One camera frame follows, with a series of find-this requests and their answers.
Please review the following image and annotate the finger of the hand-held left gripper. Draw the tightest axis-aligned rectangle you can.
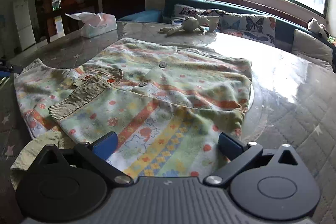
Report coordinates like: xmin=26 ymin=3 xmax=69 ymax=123
xmin=0 ymin=57 xmax=24 ymax=75

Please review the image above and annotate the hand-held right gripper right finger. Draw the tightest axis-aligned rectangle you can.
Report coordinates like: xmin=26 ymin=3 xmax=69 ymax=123
xmin=203 ymin=132 xmax=303 ymax=186

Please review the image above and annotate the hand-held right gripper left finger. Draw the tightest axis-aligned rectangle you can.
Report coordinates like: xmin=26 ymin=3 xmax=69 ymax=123
xmin=34 ymin=132 xmax=134 ymax=186

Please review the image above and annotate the printed children's jacket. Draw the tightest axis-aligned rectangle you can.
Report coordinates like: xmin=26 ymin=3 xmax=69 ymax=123
xmin=10 ymin=37 xmax=253 ymax=190

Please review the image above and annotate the white refrigerator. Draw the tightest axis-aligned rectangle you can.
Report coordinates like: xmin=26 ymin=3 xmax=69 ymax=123
xmin=13 ymin=0 xmax=36 ymax=52

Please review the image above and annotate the soft tissue pack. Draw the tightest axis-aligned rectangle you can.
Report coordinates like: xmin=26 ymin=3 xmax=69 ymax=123
xmin=65 ymin=12 xmax=117 ymax=39

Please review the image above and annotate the butterfly print pillow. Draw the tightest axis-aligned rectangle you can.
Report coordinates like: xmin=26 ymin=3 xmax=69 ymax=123
xmin=172 ymin=4 xmax=226 ymax=28
xmin=220 ymin=13 xmax=277 ymax=46

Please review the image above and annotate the plain grey pillow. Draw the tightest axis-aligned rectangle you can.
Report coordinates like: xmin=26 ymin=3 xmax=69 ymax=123
xmin=291 ymin=29 xmax=334 ymax=71

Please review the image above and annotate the teal sofa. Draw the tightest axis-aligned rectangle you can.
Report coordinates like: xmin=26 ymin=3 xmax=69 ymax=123
xmin=118 ymin=0 xmax=336 ymax=72

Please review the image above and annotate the white rabbit plush toy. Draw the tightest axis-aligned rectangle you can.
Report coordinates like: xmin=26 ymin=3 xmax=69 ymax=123
xmin=160 ymin=14 xmax=219 ymax=36

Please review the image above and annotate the panda plush toy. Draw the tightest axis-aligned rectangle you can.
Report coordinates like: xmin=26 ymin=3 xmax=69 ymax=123
xmin=308 ymin=18 xmax=330 ymax=39

